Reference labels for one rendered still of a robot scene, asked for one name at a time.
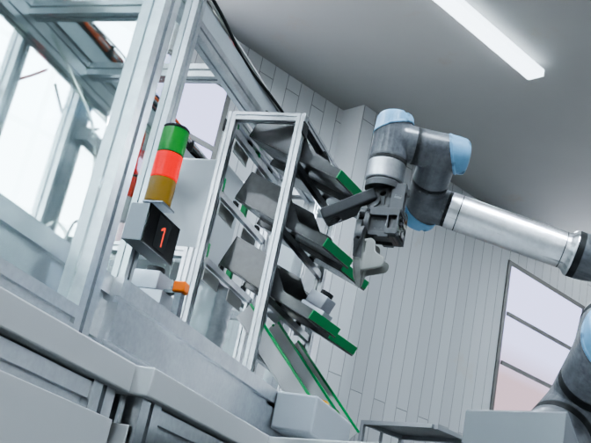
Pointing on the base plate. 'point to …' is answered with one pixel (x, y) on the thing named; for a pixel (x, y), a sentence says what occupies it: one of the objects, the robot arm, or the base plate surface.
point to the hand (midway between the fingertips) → (355, 279)
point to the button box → (308, 417)
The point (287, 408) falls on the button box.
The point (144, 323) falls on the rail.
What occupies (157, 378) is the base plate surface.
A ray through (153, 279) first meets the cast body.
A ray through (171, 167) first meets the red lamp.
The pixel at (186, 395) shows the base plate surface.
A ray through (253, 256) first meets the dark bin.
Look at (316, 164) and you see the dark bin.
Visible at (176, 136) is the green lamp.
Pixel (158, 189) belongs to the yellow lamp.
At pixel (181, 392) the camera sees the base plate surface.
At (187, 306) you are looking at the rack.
